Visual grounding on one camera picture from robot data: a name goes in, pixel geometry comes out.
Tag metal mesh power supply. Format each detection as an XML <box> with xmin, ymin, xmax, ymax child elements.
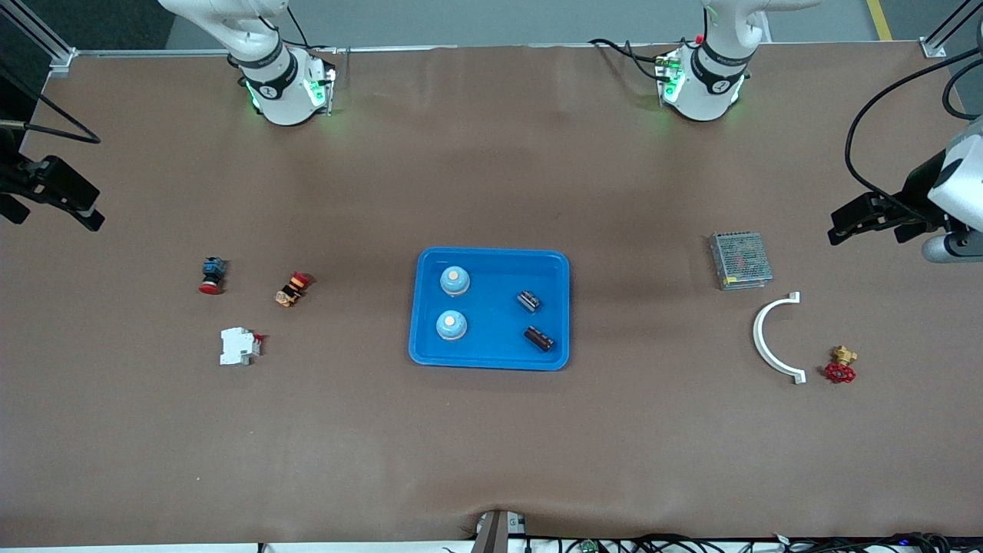
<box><xmin>708</xmin><ymin>232</ymin><xmax>774</xmax><ymax>291</ymax></box>

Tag red push button blue body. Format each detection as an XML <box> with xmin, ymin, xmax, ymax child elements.
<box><xmin>200</xmin><ymin>257</ymin><xmax>228</xmax><ymax>296</ymax></box>

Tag orange emergency stop button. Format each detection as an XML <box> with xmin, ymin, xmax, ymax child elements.
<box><xmin>274</xmin><ymin>271</ymin><xmax>313</xmax><ymax>309</ymax></box>

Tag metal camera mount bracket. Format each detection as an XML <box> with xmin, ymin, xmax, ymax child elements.
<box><xmin>472</xmin><ymin>509</ymin><xmax>527</xmax><ymax>553</ymax></box>

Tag brown table mat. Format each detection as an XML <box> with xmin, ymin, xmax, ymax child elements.
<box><xmin>0</xmin><ymin>42</ymin><xmax>983</xmax><ymax>548</ymax></box>

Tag black arm base cable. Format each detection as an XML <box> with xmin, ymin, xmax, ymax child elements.
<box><xmin>590</xmin><ymin>37</ymin><xmax>669</xmax><ymax>81</ymax></box>

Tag blue plastic tray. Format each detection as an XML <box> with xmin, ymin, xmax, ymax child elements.
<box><xmin>408</xmin><ymin>247</ymin><xmax>571</xmax><ymax>372</ymax></box>

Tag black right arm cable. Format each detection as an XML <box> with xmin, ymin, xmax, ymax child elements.
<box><xmin>0</xmin><ymin>65</ymin><xmax>102</xmax><ymax>145</ymax></box>

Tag aluminium frame strut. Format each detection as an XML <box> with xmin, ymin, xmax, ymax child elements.
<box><xmin>0</xmin><ymin>0</ymin><xmax>78</xmax><ymax>78</ymax></box>
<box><xmin>924</xmin><ymin>0</ymin><xmax>983</xmax><ymax>58</ymax></box>

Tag white curved plastic bracket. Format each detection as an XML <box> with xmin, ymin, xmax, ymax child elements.
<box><xmin>753</xmin><ymin>291</ymin><xmax>807</xmax><ymax>385</ymax></box>

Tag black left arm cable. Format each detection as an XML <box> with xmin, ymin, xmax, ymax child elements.
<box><xmin>845</xmin><ymin>46</ymin><xmax>983</xmax><ymax>208</ymax></box>

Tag brass valve red handle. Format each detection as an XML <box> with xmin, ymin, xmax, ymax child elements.
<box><xmin>824</xmin><ymin>345</ymin><xmax>859</xmax><ymax>384</ymax></box>

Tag white circuit breaker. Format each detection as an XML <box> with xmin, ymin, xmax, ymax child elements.
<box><xmin>219</xmin><ymin>327</ymin><xmax>267</xmax><ymax>367</ymax></box>

